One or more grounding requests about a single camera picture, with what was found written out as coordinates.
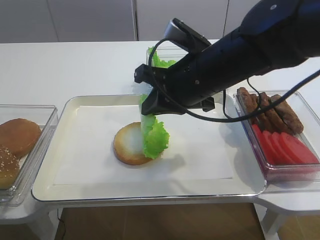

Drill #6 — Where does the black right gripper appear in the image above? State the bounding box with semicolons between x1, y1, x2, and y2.
134;42;268;116

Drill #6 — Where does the green lettuce leaf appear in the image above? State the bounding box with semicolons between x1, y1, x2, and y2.
146;46;178;69
139;94;170;160

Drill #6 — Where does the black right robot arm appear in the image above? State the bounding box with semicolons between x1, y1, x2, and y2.
134;0;320;115

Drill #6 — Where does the clear lettuce and cheese container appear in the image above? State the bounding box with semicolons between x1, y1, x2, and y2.
145;45;191;68

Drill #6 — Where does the bottom bun on tray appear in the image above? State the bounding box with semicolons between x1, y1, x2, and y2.
113;122;152;166

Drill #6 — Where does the white paper tray liner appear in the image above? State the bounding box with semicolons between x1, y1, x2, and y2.
54;105;234;185

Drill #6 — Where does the leftmost brown meat patty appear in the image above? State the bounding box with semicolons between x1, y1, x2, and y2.
237;87;256;115

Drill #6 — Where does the brown meat patty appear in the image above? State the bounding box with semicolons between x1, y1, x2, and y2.
274;100;304;135
237;87;256;115
260;92;293;135
250;94;274;133

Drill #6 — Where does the white metal serving tray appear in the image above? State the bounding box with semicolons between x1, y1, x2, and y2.
32;95;267;202

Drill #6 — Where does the leftmost red tomato slice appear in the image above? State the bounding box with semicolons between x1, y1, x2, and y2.
251;124;274;165

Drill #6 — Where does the red tomato slice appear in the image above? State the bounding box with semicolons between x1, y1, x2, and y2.
279;132;319;165
271;132;294;165
251;124;274;165
262;130;281;165

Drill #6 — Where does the rightmost brown meat patty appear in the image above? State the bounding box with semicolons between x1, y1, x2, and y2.
274;100;304;135

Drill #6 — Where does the clear patty and tomato container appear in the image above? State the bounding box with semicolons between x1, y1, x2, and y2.
242;93;320;183

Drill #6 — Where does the clear bun container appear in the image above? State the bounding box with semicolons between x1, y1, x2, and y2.
0;104;58;207

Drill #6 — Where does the plain bun half in container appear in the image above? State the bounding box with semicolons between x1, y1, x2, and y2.
0;118;42;158

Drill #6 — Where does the rightmost red tomato slice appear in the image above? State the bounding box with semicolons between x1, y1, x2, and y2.
279;132;319;165

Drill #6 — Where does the right sesame bun top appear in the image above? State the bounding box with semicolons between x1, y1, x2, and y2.
0;145;20;190

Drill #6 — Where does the black camera cable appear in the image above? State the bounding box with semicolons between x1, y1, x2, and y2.
148;18;320;124

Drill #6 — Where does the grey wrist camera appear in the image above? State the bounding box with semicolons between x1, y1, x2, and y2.
164;18;212;54

